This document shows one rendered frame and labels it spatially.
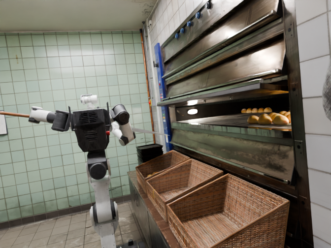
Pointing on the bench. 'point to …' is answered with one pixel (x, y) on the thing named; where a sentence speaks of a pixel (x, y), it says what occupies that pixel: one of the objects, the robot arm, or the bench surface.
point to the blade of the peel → (146, 131)
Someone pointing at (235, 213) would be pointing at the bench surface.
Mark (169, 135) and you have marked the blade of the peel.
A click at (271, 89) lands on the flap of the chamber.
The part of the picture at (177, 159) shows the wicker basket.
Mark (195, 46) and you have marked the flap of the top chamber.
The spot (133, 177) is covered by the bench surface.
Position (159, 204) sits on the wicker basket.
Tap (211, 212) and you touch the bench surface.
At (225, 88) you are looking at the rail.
